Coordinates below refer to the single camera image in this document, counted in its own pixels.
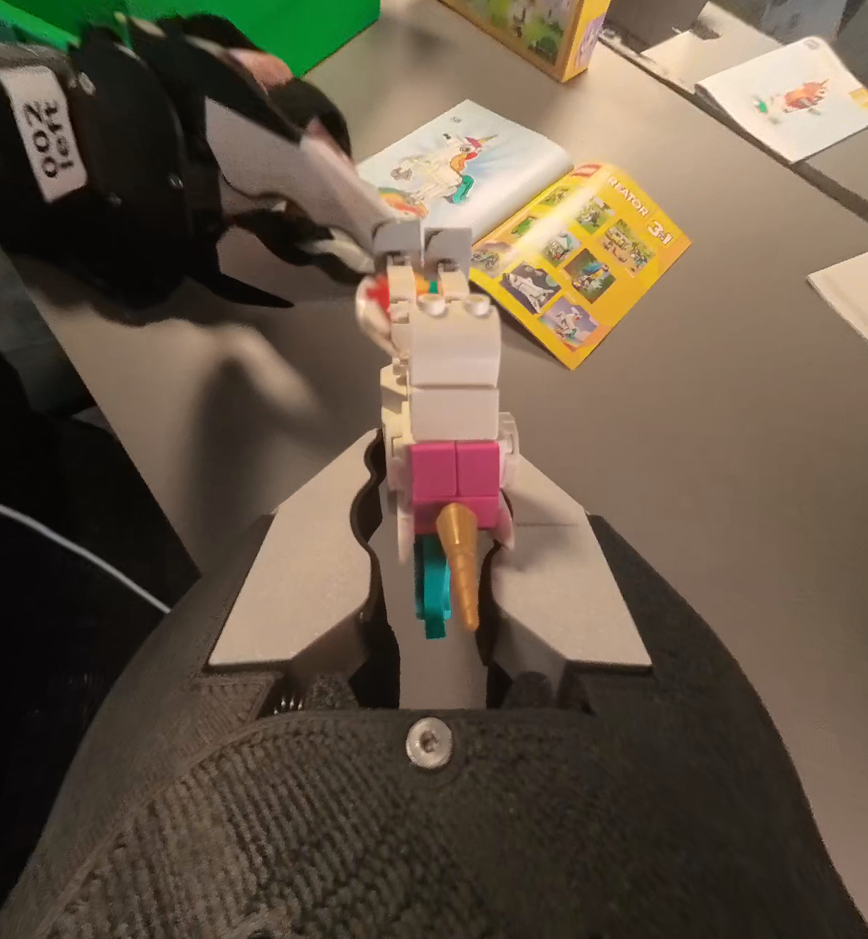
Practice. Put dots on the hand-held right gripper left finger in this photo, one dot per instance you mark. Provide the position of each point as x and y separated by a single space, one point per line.
294 594

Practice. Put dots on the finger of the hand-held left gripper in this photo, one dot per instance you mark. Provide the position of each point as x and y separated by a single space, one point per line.
294 176
346 257

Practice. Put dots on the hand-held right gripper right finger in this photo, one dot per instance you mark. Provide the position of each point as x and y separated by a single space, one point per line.
573 601

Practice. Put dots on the white lego unicorn model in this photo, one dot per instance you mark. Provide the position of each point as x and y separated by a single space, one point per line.
452 352

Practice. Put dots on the yellow lego instruction booklet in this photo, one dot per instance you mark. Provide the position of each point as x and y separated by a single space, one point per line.
588 257

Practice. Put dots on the yellow lego box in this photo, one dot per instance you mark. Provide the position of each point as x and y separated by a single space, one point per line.
536 33

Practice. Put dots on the person's left hand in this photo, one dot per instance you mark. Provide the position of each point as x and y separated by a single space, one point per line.
309 110

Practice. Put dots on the green plastic bin stack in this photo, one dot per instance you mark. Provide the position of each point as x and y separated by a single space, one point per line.
184 29

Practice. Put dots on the white booklet with green print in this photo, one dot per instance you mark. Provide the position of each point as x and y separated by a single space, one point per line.
866 308

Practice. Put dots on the white booklet with orange print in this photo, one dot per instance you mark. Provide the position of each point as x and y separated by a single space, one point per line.
793 103

